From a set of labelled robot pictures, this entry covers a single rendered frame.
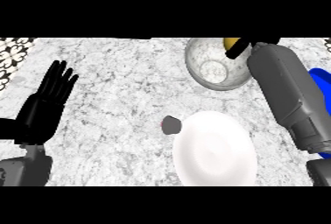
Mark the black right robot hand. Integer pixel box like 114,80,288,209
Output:
223,37,282,60

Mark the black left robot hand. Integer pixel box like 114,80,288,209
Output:
0,59,80,146

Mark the yellow lemon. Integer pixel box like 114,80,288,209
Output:
222,37,242,51

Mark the grey speckled bowl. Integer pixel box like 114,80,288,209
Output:
183,38,256,92

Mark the white plate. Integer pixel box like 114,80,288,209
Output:
171,110,259,187

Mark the blue object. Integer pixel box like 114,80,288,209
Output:
307,67,331,160

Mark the small dark grey object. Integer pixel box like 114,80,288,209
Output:
160,115,183,136

